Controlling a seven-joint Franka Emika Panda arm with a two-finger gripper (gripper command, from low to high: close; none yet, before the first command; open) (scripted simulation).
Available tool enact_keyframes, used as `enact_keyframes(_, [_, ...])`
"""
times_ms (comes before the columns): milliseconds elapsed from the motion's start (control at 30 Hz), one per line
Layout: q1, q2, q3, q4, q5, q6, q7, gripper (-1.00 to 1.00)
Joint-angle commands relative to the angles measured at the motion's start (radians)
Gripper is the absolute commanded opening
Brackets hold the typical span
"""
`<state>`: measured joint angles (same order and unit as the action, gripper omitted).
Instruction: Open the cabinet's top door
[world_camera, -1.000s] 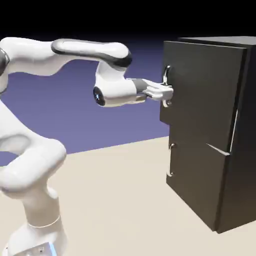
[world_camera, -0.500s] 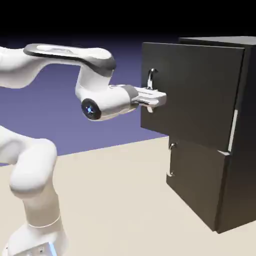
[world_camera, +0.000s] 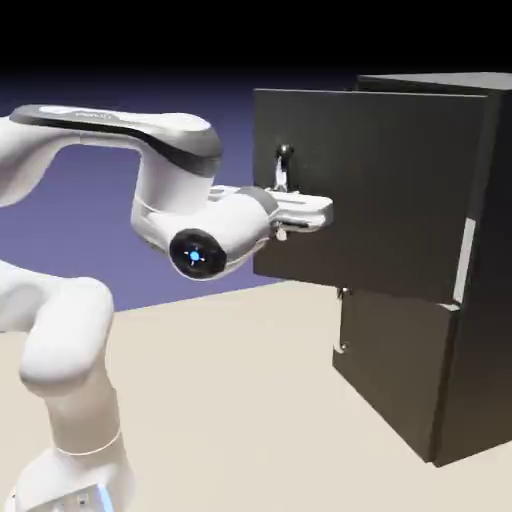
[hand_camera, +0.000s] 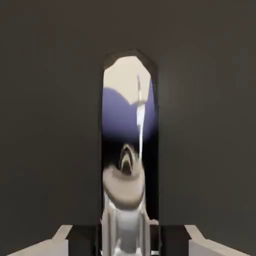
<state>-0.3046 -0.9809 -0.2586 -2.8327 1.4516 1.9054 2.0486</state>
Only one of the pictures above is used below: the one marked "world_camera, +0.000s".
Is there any dark grey cabinet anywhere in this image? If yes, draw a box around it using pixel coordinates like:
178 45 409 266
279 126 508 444
331 72 512 468

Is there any large dark grey cabinet door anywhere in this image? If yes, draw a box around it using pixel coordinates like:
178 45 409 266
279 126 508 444
252 88 490 306

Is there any curved metal handle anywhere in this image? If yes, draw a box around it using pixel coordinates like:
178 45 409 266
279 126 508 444
335 286 354 356
272 142 298 242

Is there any small dark grey cabinet door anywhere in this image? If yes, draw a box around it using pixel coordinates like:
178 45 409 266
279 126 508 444
332 286 462 465

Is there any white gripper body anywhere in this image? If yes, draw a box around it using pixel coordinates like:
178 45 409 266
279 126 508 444
265 189 335 236

